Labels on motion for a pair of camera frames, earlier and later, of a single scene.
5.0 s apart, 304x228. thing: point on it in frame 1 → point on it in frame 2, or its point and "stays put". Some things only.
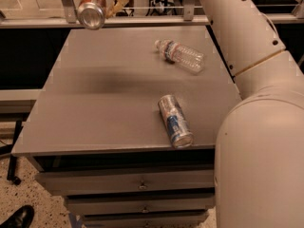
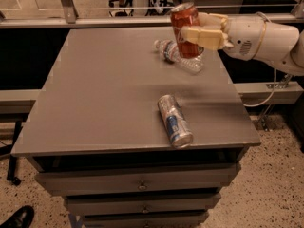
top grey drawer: [100, 180] stays put
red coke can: [91, 10] → [185, 15]
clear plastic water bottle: [180, 55] stays put
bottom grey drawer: [148, 219] stays put
